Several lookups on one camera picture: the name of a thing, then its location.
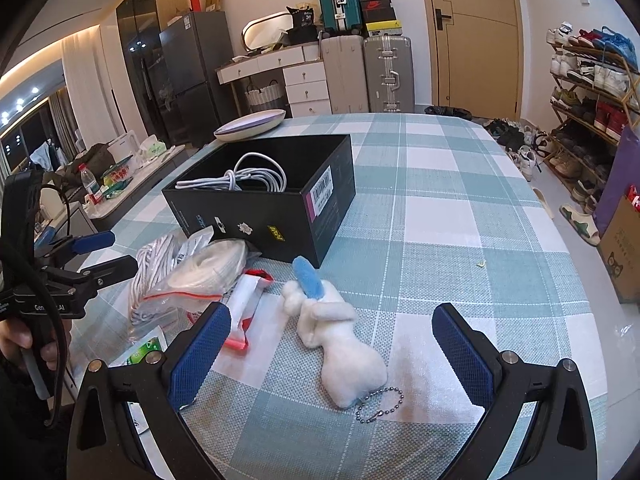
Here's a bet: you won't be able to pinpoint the dark grey fridge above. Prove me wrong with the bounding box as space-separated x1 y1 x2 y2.
159 10 238 148

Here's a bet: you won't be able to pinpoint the black and yellow shoe box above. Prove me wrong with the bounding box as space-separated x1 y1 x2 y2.
365 20 403 37

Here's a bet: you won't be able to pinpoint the clear water bottle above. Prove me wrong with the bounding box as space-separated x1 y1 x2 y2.
80 164 101 206

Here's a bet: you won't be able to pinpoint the green tissue box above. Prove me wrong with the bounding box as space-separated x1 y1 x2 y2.
137 136 168 163

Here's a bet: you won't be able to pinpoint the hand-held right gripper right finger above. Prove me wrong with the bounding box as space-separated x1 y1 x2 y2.
431 302 598 480

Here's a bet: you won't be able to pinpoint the striped white cord bundle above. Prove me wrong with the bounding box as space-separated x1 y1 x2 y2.
127 232 182 328

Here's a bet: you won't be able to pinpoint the silver suitcase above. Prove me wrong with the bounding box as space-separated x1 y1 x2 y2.
363 36 416 113

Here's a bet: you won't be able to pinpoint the grey curtain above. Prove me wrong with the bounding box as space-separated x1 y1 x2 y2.
47 92 81 161

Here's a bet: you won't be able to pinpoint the black plastic bag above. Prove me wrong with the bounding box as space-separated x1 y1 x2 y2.
424 105 473 121

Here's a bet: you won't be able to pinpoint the white dressing table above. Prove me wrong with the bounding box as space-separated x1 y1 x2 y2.
216 40 333 117

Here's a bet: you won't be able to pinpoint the black paper bag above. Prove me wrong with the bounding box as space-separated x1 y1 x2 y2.
286 4 321 46

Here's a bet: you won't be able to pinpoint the green and white packet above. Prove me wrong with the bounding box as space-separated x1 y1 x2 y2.
109 327 168 436

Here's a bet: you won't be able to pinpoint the white coiled cable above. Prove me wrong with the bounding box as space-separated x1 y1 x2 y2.
176 152 287 193

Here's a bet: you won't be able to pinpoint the rows of stored shoes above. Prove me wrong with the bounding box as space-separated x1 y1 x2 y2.
545 21 640 213

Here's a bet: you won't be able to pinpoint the beige slipper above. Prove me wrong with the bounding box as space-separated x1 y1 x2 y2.
531 187 556 219

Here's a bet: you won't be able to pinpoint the zip bag with white rope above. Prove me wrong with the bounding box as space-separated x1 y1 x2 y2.
137 239 249 307

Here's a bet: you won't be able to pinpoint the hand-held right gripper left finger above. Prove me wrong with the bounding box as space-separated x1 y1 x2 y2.
67 301 233 480

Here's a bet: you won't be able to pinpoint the purple paper bag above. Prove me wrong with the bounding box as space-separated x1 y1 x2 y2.
592 125 640 241

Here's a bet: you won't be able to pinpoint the red and green snack bag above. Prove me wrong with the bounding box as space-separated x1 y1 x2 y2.
102 157 133 186

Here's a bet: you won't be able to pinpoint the oval mirror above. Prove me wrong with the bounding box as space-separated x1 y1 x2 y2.
242 11 306 53

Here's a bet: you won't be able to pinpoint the teal suitcase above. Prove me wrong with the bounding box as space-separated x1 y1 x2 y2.
314 0 363 37

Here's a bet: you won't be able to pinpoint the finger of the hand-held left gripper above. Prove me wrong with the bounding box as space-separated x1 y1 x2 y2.
35 230 117 267
44 254 139 292

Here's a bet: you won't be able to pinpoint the oval white plate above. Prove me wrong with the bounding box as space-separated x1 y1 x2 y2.
213 109 287 142

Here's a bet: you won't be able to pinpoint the brown cardboard box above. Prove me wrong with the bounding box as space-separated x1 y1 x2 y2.
597 195 640 305

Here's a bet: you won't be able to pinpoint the checked teal tablecloth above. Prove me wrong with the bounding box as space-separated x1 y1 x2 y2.
70 112 608 480

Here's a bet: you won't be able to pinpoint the pile of loose shoes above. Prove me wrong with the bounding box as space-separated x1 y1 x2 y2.
482 117 551 181

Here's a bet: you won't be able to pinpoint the black cardboard box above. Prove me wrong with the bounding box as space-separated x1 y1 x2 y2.
161 134 357 267

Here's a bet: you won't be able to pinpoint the person's left hand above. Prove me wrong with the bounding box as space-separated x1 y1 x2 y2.
0 317 71 376

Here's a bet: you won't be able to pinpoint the tan wooden door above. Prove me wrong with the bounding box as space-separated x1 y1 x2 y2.
422 0 521 121

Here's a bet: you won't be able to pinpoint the white plush toy blue ear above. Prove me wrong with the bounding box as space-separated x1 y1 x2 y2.
281 256 403 423

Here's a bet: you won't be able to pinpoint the white kettle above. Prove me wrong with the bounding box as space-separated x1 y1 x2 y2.
109 130 138 166

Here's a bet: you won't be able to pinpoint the beige suitcase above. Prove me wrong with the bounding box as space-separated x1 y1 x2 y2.
320 35 370 115

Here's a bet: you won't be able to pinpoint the white curtain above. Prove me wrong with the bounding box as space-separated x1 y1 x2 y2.
60 25 123 148

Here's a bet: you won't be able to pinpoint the green and white slipper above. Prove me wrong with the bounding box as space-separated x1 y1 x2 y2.
559 204 601 247

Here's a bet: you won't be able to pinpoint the red and white packet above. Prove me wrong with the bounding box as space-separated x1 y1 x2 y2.
220 269 274 352

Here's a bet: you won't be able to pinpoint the dark cloth heap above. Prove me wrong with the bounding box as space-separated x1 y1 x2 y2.
42 142 118 196

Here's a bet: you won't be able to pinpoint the black shoe box red logo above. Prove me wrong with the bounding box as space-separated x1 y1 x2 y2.
361 2 397 23

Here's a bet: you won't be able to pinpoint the grey low cabinet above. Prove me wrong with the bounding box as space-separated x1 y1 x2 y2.
85 145 193 231

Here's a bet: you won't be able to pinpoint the white woven basket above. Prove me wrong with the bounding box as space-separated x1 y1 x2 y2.
243 80 286 113

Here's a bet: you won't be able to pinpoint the dark glass cabinet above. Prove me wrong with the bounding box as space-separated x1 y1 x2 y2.
116 0 186 143

